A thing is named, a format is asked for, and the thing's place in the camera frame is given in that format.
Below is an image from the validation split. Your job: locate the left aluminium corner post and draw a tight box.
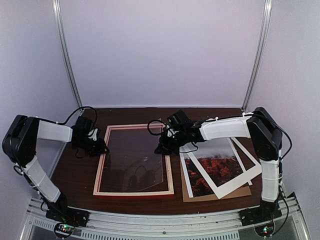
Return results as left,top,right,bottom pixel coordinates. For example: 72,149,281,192
52,0,83,107

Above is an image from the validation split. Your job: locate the clear acrylic sheet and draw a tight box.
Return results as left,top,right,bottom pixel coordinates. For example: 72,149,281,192
98,126,168,197

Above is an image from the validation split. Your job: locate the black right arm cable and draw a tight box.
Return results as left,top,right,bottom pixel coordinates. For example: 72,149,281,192
147,119,168,137

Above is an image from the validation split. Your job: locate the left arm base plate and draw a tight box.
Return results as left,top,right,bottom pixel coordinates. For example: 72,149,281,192
45,206,90,227

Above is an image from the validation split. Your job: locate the aluminium corner post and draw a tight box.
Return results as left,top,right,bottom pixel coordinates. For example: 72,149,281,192
52,0,83,107
241,0,273,111

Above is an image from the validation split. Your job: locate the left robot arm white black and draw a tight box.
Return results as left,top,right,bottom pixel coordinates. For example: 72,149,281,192
2,115,110,222

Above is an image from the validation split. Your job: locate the red forest photo print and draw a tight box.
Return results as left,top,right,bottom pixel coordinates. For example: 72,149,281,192
180,138,245,197

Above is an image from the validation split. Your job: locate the right aluminium corner post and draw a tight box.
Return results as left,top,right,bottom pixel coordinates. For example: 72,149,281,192
241,0,273,111

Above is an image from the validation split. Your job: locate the red wooden picture frame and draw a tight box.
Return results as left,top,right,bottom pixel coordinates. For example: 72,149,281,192
93,122,175,198

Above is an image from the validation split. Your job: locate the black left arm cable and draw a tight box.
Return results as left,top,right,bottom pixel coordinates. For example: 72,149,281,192
57,106,98,131

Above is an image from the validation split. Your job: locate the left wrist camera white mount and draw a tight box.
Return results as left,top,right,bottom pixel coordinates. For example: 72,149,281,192
87,127,100,141

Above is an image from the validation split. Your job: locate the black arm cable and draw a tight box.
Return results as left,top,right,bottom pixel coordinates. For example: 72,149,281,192
147,119,168,137
57,106,98,131

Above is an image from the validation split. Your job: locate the aluminium front rail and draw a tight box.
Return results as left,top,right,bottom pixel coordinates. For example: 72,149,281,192
17,196,312,240

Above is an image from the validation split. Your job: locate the white photo mat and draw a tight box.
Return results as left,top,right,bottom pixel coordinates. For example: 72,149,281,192
180,137,262,199

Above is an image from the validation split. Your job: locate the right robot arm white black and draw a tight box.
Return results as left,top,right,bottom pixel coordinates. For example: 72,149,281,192
154,107,284,221

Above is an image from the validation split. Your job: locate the right round led board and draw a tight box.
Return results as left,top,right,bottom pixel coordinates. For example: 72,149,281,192
254,223,275,238

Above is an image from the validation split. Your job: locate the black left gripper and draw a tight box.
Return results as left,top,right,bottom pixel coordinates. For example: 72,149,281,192
74,136,110,158

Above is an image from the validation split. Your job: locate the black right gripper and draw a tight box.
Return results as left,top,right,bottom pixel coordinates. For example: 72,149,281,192
154,129,188,156

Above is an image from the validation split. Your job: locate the round led board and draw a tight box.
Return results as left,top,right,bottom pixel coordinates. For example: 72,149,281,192
254,223,275,238
53,222,75,238

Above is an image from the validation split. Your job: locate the left round led board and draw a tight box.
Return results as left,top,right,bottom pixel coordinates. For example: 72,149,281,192
53,222,75,238

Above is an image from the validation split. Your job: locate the brown backing board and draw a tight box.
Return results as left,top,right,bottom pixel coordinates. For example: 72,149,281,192
180,163,252,203

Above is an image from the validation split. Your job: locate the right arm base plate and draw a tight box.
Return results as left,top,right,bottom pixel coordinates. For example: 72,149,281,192
239,206,282,226

